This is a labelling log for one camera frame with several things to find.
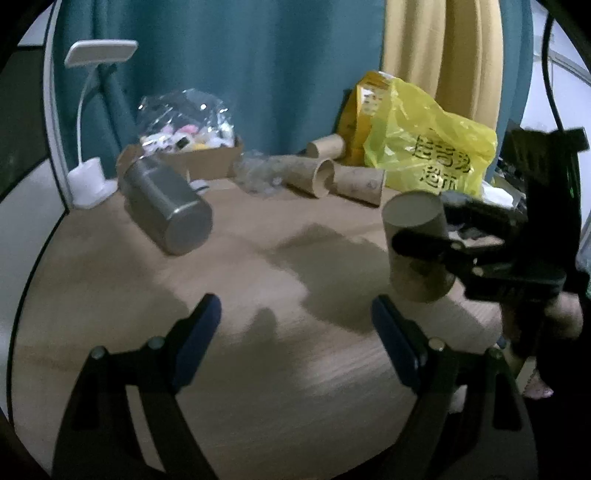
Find patterned paper cup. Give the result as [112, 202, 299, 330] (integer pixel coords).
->
[382, 190, 455, 303]

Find front lying paper cup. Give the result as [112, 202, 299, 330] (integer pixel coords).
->
[332, 164, 386, 207]

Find plain back paper cup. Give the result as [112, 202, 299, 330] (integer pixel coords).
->
[305, 134, 346, 160]

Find open-mouth lying paper cup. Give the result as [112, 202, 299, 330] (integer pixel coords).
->
[270, 155, 335, 198]

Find clear patterned glass cup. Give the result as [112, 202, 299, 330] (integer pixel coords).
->
[232, 150, 283, 197]

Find person's hand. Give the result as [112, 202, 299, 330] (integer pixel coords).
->
[500, 292, 590, 400]

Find white paper packets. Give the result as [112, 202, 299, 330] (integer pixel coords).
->
[481, 181, 525, 210]

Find yellow plastic shopping bag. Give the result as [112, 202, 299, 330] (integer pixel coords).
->
[363, 78, 498, 198]

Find orange paper box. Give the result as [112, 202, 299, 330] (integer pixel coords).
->
[337, 71, 394, 166]

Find beige curtain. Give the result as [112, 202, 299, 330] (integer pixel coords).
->
[381, 0, 504, 129]

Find teal curtain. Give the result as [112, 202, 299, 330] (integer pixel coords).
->
[52, 0, 386, 173]

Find grey metal thermos bottle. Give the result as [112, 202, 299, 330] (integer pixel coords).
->
[120, 156, 213, 256]

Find cardboard box of toys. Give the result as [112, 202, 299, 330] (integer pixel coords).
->
[116, 138, 243, 181]

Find white desk lamp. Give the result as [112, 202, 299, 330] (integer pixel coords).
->
[63, 39, 138, 210]

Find black cable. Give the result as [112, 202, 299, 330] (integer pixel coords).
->
[540, 0, 567, 133]

